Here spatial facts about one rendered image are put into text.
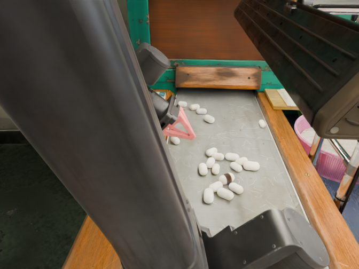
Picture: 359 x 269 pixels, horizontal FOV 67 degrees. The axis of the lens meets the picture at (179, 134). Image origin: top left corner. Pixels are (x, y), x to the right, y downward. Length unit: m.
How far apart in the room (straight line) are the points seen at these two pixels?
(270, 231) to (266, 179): 0.41
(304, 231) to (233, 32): 0.80
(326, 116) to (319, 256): 0.13
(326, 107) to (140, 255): 0.17
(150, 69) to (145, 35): 0.45
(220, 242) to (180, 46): 0.80
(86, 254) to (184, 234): 0.32
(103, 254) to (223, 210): 0.24
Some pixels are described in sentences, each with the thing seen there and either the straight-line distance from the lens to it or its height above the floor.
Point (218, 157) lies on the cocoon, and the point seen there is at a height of 0.75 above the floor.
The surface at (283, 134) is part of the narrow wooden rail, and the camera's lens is 0.79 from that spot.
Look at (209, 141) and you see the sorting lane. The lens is 0.76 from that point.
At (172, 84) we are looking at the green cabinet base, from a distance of 1.03.
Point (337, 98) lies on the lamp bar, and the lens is 0.23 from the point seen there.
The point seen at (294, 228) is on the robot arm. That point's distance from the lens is 0.27.
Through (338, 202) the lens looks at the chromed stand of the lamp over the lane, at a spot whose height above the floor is 0.76.
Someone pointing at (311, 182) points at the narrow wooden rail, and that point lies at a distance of 0.65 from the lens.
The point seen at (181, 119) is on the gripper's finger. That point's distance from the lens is 0.59.
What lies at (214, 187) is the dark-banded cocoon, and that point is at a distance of 0.59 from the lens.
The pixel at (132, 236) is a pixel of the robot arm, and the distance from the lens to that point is 0.18.
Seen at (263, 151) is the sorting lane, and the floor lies 0.74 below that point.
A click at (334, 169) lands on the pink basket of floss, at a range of 0.79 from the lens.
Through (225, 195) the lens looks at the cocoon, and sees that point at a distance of 0.58.
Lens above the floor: 1.15
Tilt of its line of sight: 31 degrees down
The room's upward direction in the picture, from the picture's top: straight up
